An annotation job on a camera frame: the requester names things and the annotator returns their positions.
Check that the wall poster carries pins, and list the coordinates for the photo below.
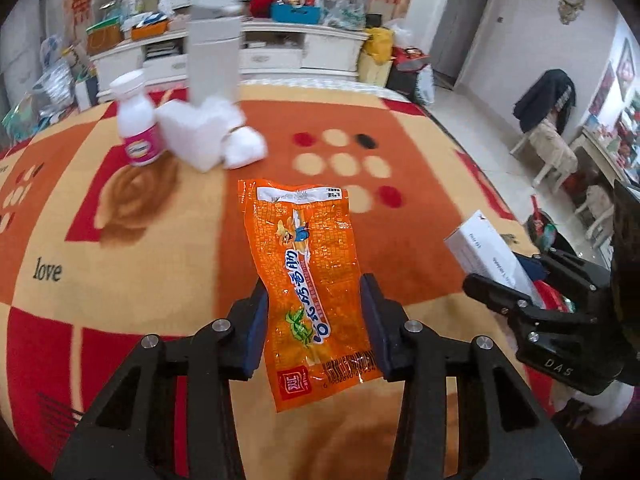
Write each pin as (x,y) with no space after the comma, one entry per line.
(625,70)

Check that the tall white carton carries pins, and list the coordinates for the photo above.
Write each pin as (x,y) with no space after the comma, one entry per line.
(212,60)

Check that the blue box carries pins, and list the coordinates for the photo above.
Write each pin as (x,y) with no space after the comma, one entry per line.
(295,12)

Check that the round wall ornament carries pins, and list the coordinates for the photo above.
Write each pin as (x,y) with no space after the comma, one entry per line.
(571,2)

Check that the orange snack packet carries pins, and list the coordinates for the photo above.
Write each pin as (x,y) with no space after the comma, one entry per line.
(305,280)

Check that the white bottle with pink label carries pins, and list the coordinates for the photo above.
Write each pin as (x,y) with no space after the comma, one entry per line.
(136,125)

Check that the yellow bag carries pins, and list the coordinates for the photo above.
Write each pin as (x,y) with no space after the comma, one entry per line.
(379,46)

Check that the white paper box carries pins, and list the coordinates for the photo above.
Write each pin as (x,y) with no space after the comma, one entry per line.
(487,250)

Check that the white cabinet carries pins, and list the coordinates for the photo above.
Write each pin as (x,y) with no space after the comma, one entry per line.
(280,52)

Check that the red gift bag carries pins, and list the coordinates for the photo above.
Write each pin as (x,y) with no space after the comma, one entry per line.
(411,59)

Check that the silver foil bag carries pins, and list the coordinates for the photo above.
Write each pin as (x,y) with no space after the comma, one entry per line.
(52,91)

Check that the grey door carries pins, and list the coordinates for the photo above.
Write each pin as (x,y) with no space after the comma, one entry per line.
(462,25)

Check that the small white foam piece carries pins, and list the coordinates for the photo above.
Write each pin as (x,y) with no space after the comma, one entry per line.
(245,147)

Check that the orange box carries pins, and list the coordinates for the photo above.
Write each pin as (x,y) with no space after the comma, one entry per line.
(150,27)

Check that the dark jacket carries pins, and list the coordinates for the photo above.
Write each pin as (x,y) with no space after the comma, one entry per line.
(545,97)

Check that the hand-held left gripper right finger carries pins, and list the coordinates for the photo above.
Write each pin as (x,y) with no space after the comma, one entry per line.
(374,317)

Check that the red bag with green print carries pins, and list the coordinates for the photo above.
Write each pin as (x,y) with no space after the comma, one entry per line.
(542,232)

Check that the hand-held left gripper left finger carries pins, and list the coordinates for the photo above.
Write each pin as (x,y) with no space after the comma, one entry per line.
(255,322)

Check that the white chair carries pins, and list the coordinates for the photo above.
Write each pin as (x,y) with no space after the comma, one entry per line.
(597,215)
(547,152)

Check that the clear plastic bag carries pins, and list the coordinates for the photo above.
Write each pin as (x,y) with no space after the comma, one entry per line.
(347,12)

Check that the orange and red printed blanket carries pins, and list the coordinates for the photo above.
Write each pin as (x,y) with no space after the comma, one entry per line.
(175,220)

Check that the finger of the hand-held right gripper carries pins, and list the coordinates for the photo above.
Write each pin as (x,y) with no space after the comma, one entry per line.
(570,272)
(495,295)

